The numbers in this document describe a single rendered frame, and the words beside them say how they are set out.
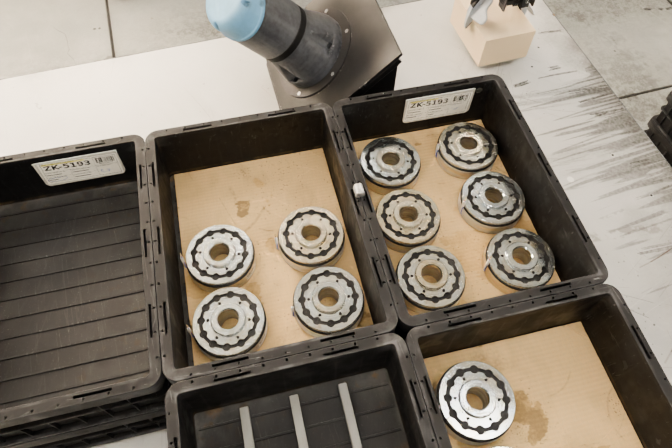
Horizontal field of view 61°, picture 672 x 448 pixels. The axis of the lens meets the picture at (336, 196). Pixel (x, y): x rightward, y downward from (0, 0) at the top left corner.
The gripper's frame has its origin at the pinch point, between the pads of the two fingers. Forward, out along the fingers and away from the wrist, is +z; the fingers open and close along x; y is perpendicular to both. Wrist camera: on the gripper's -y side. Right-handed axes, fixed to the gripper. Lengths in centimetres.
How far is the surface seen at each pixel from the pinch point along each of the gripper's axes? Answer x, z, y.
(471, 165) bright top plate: -26.2, -9.1, 41.5
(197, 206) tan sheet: -72, -6, 35
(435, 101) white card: -28.6, -13.1, 29.7
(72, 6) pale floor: -113, 79, -137
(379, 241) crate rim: -48, -16, 54
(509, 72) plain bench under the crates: 1.5, 7.3, 10.0
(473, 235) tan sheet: -30, -6, 52
